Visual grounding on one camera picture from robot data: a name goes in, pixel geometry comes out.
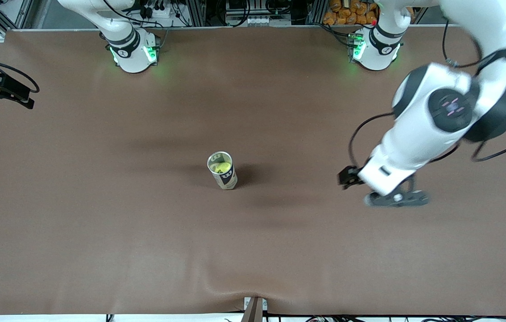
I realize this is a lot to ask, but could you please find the Wilson tennis ball can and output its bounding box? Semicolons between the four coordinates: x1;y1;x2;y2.
207;151;238;191

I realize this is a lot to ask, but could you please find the brown table mat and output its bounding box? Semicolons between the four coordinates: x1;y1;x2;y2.
0;26;506;316

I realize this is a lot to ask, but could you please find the pile of orange objects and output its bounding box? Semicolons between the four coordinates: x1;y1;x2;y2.
323;0;378;25

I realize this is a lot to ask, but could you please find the white power strip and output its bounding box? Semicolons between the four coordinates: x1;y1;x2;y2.
139;0;174;19

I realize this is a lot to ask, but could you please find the white terminal block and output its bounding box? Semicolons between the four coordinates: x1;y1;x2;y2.
245;15;276;26

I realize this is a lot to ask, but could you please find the grey electronics box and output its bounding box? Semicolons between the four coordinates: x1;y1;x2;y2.
225;0;249;15

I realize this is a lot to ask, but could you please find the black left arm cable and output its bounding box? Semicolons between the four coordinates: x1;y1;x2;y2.
348;18;506;162

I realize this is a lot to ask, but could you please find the metal camera stand post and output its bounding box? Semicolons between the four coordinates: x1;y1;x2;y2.
242;297;268;322

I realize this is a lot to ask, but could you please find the aluminium frame post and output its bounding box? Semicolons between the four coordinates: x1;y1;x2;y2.
309;0;325;25
186;0;207;26

